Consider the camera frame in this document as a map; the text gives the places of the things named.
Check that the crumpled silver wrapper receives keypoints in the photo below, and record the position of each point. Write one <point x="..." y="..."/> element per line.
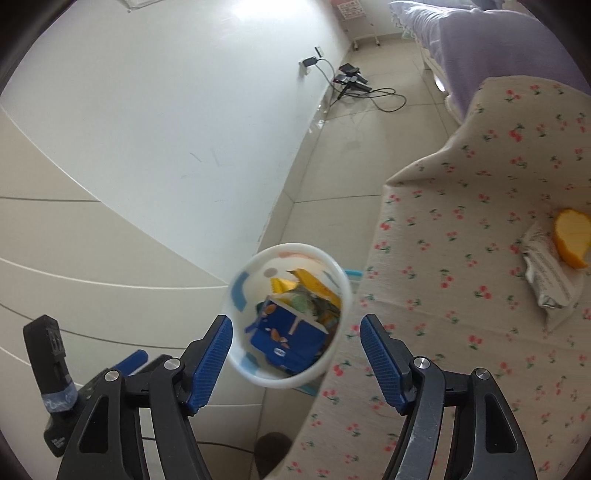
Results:
<point x="556" y="285"/>

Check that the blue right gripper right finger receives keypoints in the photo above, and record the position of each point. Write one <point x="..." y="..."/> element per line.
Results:
<point x="390" y="360"/>

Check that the yellow snack wrapper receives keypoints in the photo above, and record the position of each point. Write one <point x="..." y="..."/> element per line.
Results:
<point x="308" y="296"/>

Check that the black device on floor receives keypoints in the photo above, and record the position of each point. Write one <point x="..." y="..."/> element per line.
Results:
<point x="348" y="82"/>

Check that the cherry print bed sheet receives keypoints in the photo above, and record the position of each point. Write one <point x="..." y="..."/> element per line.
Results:
<point x="446" y="275"/>

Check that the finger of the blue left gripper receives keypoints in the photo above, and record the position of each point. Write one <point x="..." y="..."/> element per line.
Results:
<point x="132" y="362"/>

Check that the wall charger with cable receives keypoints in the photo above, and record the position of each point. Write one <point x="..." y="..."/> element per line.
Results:
<point x="316" y="60"/>

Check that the purple quilt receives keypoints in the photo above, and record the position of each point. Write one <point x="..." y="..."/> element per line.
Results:
<point x="471" y="45"/>

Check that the round yellow cracker piece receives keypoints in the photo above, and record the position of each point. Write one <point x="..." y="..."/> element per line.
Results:
<point x="571" y="235"/>

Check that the white cartoon trash bin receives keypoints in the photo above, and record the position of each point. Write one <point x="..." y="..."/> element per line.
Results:
<point x="251" y="286"/>

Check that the white rolling cart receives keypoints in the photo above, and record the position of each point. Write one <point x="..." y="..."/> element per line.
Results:
<point x="356" y="22"/>

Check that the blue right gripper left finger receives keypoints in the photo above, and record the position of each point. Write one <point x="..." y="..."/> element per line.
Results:
<point x="203" y="360"/>

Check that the blue biscuit box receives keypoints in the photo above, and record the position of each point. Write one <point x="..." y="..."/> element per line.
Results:
<point x="286" y="338"/>

